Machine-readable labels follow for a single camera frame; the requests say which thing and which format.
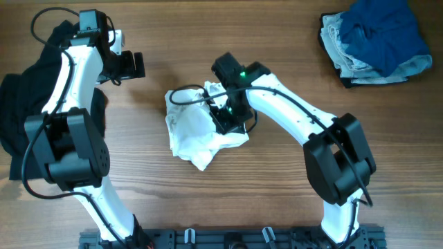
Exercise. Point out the light grey garment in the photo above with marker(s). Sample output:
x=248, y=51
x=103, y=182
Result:
x=346, y=62

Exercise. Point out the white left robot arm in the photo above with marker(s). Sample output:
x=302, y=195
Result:
x=72, y=153

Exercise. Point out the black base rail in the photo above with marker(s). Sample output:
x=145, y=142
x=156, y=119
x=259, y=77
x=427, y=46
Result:
x=235, y=238

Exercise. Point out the white t-shirt with black print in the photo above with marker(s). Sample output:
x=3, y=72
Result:
x=191, y=129

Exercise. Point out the blue garment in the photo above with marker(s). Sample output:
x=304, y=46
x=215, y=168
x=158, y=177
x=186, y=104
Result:
x=381, y=33

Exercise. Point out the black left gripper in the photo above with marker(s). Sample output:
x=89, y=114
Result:
x=130, y=71

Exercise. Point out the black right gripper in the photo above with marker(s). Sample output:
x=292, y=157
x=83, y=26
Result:
x=223, y=123

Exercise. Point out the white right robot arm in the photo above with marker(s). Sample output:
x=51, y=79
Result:
x=338, y=159

